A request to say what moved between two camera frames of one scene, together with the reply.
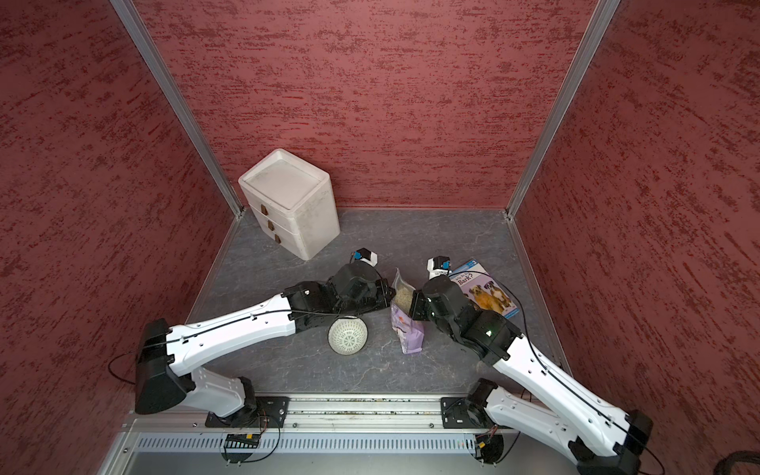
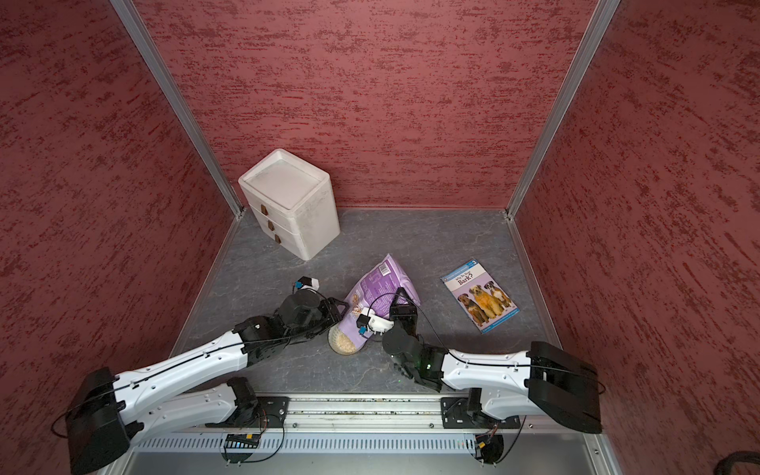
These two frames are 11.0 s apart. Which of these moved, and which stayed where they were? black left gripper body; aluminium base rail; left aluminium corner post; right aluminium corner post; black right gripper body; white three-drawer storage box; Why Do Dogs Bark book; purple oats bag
Moved: black left gripper body; purple oats bag; black right gripper body
Stayed: Why Do Dogs Bark book; right aluminium corner post; white three-drawer storage box; left aluminium corner post; aluminium base rail
